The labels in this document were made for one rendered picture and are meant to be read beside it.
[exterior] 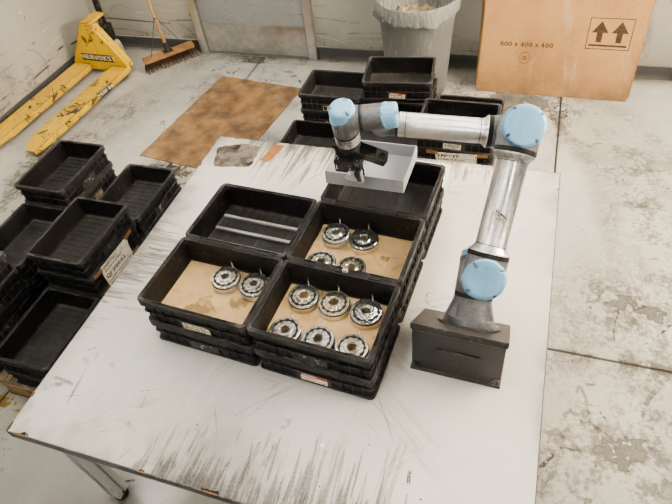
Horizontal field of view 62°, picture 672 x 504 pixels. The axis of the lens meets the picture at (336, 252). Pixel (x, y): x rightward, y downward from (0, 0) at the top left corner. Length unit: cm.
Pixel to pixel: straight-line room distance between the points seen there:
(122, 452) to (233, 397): 36
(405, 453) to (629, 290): 174
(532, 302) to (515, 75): 255
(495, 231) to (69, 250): 203
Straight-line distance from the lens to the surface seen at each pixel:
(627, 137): 409
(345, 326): 180
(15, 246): 331
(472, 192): 242
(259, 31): 501
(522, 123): 159
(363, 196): 221
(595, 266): 319
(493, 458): 174
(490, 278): 157
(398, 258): 196
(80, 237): 297
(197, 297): 199
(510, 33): 428
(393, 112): 161
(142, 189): 329
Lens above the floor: 228
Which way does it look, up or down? 47 degrees down
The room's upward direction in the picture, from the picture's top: 8 degrees counter-clockwise
